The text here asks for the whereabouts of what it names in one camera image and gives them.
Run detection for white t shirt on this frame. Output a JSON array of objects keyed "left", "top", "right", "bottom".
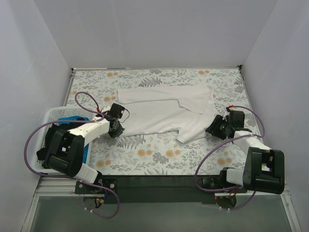
[{"left": 118, "top": 86, "right": 218, "bottom": 143}]

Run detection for black t shirt in basket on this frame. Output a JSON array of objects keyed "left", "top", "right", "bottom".
[{"left": 37, "top": 122, "right": 83, "bottom": 169}]

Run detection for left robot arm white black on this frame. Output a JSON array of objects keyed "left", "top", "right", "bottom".
[{"left": 44, "top": 103, "right": 126, "bottom": 184}]

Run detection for white plastic laundry basket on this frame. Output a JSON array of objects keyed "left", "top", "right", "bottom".
[{"left": 30, "top": 106, "right": 95, "bottom": 174}]

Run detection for blue t shirt in basket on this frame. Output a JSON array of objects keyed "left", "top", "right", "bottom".
[{"left": 58, "top": 116, "right": 89, "bottom": 163}]

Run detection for aluminium front rail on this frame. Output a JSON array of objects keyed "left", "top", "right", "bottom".
[{"left": 30, "top": 182, "right": 292, "bottom": 232}]

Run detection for floral patterned table mat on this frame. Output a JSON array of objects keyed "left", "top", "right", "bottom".
[{"left": 67, "top": 69, "right": 262, "bottom": 175}]

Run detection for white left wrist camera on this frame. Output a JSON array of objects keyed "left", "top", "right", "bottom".
[{"left": 101, "top": 106, "right": 111, "bottom": 115}]

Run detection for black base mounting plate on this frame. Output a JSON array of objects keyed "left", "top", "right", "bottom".
[{"left": 74, "top": 175, "right": 248, "bottom": 205}]

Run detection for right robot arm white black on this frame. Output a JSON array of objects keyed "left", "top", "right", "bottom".
[{"left": 206, "top": 106, "right": 285, "bottom": 194}]

